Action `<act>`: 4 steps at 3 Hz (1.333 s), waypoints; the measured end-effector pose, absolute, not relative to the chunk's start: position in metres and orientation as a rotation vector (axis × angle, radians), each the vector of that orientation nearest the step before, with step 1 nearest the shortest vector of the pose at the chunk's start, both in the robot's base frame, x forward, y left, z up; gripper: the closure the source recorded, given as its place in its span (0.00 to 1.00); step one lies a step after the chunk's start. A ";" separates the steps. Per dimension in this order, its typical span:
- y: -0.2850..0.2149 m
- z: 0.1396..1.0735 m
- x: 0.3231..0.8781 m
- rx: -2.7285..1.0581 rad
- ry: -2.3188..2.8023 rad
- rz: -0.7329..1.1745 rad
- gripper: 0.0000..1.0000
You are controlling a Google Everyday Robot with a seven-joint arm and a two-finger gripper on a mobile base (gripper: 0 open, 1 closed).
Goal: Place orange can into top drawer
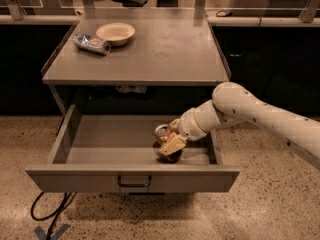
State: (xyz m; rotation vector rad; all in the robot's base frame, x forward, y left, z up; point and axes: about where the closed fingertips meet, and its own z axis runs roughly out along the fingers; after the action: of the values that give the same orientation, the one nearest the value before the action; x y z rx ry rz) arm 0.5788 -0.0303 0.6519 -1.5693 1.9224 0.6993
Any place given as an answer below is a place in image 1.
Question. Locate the blue tape floor marker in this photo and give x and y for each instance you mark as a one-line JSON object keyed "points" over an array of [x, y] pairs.
{"points": [[42, 235]]}

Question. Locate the white bowl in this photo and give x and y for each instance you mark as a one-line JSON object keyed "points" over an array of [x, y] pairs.
{"points": [[117, 34]]}

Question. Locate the metal drawer handle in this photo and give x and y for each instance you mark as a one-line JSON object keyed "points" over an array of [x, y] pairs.
{"points": [[134, 181]]}

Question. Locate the grey metal cabinet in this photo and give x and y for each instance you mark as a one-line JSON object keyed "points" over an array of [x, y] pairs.
{"points": [[170, 47]]}

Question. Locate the crumpled item under tabletop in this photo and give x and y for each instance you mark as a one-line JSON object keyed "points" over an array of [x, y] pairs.
{"points": [[131, 89]]}

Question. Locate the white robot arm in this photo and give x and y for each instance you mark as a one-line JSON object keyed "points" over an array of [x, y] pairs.
{"points": [[231, 104]]}

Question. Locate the orange soda can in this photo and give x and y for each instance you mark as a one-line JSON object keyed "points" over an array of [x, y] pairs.
{"points": [[163, 130]]}

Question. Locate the black office chair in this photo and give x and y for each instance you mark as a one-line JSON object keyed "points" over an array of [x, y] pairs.
{"points": [[132, 3]]}

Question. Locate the open grey top drawer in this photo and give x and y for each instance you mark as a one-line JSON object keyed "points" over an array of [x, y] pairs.
{"points": [[91, 151]]}

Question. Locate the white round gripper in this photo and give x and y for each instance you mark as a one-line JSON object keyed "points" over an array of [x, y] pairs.
{"points": [[188, 125]]}

